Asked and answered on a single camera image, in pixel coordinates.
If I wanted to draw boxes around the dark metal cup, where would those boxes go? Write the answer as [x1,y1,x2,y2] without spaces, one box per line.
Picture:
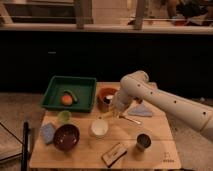
[136,134,151,151]

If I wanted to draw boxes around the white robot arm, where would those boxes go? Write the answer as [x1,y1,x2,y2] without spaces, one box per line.
[112,70,213,142]

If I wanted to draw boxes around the blue grey cloth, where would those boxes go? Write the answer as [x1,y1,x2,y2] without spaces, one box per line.
[127,104,153,117]

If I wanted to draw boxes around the purple bowl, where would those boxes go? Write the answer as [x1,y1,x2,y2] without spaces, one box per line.
[53,124,80,152]

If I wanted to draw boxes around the green vegetable piece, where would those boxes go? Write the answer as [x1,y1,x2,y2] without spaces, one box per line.
[64,90,78,103]

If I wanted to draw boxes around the yellow banana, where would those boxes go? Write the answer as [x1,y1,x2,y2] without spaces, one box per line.
[99,111,115,119]

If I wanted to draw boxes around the brown grape cluster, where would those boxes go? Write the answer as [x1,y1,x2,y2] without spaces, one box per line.
[134,97,143,104]

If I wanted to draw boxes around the wooden post right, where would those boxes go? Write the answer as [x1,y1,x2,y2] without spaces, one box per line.
[133,0,148,30]

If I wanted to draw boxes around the wooden post left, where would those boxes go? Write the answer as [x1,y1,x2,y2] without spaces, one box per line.
[74,0,93,29]

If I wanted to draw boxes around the orange bowl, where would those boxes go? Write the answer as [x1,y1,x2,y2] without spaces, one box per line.
[97,87,117,113]

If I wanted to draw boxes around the wooden black eraser block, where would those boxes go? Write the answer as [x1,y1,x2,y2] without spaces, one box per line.
[101,142,127,168]

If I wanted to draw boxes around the white cup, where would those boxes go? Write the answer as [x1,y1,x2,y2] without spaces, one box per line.
[90,119,108,138]

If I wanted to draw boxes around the black pole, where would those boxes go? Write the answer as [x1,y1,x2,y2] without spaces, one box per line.
[21,122,29,171]

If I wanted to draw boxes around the white spoon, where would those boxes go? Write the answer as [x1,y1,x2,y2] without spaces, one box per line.
[104,95,114,101]

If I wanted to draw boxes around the wooden post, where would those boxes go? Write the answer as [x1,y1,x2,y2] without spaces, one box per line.
[74,0,93,29]
[133,0,148,30]

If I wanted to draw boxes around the orange fruit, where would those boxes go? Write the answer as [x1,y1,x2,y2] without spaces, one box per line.
[61,94,73,106]

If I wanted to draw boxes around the green plastic tray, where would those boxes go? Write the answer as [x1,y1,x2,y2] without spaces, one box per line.
[42,76,97,112]

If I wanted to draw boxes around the small green cup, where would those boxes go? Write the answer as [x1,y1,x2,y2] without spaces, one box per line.
[57,110,71,124]

